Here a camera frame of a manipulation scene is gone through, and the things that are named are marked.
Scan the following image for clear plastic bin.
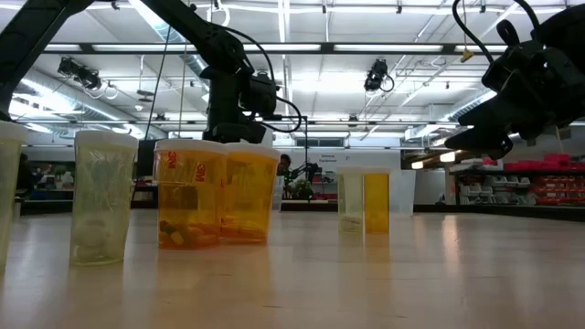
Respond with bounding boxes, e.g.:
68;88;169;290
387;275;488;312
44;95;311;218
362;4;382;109
389;169;418;216

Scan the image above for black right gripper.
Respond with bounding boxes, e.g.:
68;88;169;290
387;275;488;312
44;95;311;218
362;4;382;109
443;39;585;162

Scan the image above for small clear pill bottle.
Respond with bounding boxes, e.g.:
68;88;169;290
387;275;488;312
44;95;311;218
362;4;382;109
336;166;366;234
69;130;139;267
0;121;27;271

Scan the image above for amber pill bottle 3M label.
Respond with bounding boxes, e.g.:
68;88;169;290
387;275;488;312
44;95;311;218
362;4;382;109
153;138;229;251

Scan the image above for small green background plant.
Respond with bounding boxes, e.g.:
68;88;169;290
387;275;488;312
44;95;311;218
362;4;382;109
293;178;314;201

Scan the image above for black aluminium table frame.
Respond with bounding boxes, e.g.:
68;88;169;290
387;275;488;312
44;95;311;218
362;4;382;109
17;196;585;224

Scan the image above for large amber pill bottle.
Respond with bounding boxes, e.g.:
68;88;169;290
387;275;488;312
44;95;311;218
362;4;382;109
222;143;282;245

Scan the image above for small amber pill bottle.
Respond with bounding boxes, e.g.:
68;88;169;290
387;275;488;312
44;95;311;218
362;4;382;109
363;166;392;235

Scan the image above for black ceiling camera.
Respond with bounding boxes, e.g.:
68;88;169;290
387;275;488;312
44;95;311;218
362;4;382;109
57;57;102;91
364;58;395;93

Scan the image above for black monitor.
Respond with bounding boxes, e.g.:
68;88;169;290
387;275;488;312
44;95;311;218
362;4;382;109
136;138;157;180

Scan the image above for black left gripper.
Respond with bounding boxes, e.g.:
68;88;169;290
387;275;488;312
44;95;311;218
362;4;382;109
202;72;269;145

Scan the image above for person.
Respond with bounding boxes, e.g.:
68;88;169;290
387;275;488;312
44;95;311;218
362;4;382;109
276;153;294;202
16;153;37;200

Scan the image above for shelf with red bins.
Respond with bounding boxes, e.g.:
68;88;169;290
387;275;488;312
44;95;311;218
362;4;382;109
450;153;585;207

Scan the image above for yellow hanging cord hook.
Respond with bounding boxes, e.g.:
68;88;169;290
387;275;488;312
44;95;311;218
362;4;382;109
459;0;475;64

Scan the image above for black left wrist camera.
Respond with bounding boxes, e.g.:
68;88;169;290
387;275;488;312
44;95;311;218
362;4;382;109
240;72;279;119

